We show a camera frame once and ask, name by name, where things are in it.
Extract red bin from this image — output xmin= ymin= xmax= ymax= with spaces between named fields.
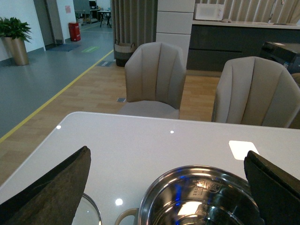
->
xmin=68 ymin=22 xmax=81 ymax=42

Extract steel pot beige handles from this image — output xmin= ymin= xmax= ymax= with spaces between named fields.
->
xmin=115 ymin=165 xmax=265 ymax=225

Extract beige curtain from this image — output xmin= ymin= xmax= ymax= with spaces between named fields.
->
xmin=111 ymin=0 xmax=158 ymax=47

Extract beige chair right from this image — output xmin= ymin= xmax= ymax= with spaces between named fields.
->
xmin=211 ymin=56 xmax=300 ymax=129

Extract white pillar cabinet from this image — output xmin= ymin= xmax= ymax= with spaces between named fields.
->
xmin=156 ymin=0 xmax=195 ymax=64

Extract distant black table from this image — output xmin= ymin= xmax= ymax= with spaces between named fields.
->
xmin=97 ymin=10 xmax=112 ymax=28

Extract green plant gold planter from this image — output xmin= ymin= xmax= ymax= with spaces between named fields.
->
xmin=0 ymin=17 xmax=31 ymax=66

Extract woven basket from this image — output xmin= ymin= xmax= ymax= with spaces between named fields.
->
xmin=114 ymin=39 xmax=136 ymax=67

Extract beige chair left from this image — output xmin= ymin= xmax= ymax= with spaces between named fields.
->
xmin=118 ymin=42 xmax=186 ymax=119

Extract dark kitchen counter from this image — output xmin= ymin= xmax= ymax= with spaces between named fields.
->
xmin=187 ymin=22 xmax=300 ymax=71

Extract black box appliance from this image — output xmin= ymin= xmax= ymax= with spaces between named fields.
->
xmin=259 ymin=42 xmax=300 ymax=74

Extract glass lid gold knob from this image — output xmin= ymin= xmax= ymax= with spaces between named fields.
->
xmin=72 ymin=193 xmax=102 ymax=225

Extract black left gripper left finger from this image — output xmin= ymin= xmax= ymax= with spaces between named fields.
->
xmin=0 ymin=146 xmax=91 ymax=225

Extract beige chair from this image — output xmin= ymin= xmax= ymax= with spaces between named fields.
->
xmin=118 ymin=42 xmax=186 ymax=119
xmin=211 ymin=56 xmax=300 ymax=129

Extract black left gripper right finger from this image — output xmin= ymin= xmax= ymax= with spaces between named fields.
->
xmin=244 ymin=150 xmax=300 ymax=225

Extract white microwave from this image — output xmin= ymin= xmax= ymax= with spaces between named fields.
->
xmin=194 ymin=3 xmax=225 ymax=21

